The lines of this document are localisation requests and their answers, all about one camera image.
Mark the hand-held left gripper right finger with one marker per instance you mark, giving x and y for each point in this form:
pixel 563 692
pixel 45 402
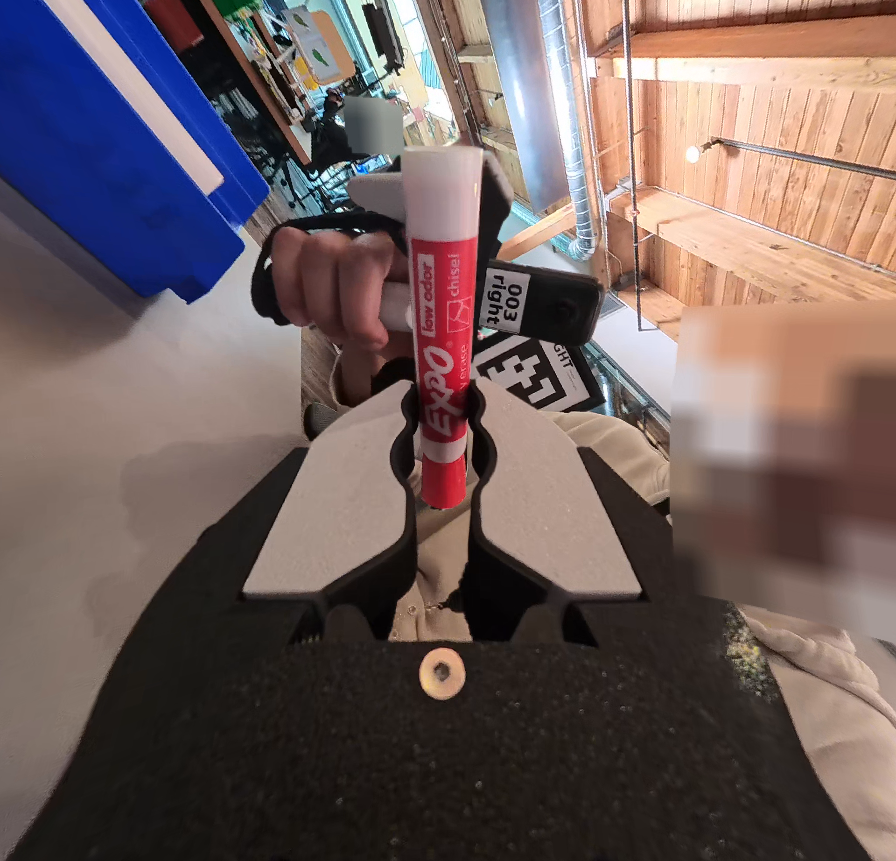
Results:
pixel 553 518

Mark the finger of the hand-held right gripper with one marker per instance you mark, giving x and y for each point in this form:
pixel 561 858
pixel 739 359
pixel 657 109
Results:
pixel 374 195
pixel 490 174

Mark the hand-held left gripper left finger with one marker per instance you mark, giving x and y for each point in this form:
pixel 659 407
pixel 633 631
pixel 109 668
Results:
pixel 336 511

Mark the red whiteboard marker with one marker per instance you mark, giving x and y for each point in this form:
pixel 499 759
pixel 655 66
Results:
pixel 437 315

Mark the blue plastic storage bin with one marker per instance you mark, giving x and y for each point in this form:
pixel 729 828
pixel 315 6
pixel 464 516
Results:
pixel 70 139

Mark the person's right forearm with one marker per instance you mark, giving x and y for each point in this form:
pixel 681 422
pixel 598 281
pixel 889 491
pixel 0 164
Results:
pixel 357 374

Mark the person's right hand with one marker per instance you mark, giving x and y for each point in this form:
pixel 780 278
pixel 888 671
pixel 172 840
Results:
pixel 329 280

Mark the framed marker poster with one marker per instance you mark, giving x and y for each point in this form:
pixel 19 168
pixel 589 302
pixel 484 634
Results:
pixel 518 374

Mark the easel board with leaf prints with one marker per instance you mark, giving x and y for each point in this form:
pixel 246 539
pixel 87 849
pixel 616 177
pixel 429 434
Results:
pixel 318 45

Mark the black monitor on stand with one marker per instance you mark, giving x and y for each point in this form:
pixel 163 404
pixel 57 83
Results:
pixel 383 31

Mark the track spotlight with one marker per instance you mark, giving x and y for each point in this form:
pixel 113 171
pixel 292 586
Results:
pixel 694 152

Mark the person's cream sweater torso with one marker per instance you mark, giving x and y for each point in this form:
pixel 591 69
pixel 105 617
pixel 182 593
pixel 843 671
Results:
pixel 826 721

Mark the large metal duct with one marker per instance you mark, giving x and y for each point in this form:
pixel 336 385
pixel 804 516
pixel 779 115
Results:
pixel 518 69

